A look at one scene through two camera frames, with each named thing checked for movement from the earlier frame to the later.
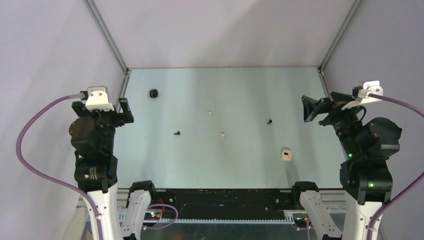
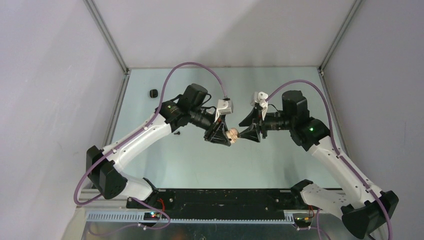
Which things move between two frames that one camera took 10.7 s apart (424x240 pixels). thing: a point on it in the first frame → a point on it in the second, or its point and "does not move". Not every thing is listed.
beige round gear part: (286, 155) → (233, 134)
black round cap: (153, 93) does not move
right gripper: (312, 106) → (258, 124)
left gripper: (121, 117) → (216, 133)
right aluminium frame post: (322, 64) does not move
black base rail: (219, 204) does not move
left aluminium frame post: (92, 6) does not move
